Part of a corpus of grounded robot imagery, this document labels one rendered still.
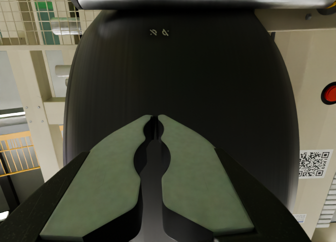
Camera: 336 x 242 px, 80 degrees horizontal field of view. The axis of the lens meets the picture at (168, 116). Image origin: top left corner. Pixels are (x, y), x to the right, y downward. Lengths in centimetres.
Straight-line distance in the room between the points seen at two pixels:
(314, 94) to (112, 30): 38
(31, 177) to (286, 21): 1113
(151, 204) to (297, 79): 35
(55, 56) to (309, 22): 913
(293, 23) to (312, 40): 5
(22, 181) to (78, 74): 1117
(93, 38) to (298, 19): 33
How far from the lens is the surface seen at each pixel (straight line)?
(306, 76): 45
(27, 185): 1152
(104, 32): 28
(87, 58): 26
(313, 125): 50
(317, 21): 40
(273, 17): 52
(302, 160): 53
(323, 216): 70
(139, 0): 29
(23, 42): 107
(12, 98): 982
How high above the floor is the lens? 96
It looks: 22 degrees up
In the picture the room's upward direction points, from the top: 179 degrees clockwise
